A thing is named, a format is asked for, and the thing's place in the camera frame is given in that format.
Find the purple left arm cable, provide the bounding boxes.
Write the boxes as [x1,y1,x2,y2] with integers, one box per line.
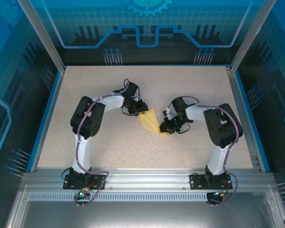
[73,78,131,207]

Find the blue side rail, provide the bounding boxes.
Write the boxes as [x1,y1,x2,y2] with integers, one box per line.
[26,71,65,173]
[234,71,271,173]

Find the thin black right gripper cable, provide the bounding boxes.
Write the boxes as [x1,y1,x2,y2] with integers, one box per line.
[177,120,191,134]

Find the grey metal sheet panel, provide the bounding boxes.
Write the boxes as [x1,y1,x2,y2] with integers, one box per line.
[4,185,285,228]

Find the yellow paper sheet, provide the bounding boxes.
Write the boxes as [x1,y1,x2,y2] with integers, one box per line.
[139,108,164,137]

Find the aluminium side rail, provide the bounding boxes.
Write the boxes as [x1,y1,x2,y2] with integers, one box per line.
[225,66,263,171]

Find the slotted metal cable duct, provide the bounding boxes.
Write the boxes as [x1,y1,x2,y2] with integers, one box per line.
[28,192,273,202]

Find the thin black left gripper cable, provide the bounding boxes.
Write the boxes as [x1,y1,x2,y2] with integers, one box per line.
[122,106,136,117]

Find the aluminium mounting rail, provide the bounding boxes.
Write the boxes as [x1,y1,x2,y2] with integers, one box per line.
[21,167,276,190]

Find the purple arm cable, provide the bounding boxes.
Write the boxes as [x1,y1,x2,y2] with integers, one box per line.
[73,78,131,207]
[167,95,243,206]

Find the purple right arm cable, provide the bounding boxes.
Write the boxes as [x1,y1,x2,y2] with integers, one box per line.
[167,95,243,206]

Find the aluminium frame post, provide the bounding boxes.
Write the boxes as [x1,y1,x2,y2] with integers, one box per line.
[229,0,270,73]
[17,0,67,73]

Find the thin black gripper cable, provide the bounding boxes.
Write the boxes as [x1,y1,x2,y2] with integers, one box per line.
[177,120,191,134]
[122,106,136,117]

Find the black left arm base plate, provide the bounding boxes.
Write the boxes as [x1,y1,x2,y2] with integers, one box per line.
[63,174,105,190]

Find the cable connector with green light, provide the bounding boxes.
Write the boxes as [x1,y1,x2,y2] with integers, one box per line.
[212,189,229,198]
[77,186,90,199]

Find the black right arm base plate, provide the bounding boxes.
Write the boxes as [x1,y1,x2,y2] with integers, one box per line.
[189,172,234,190]

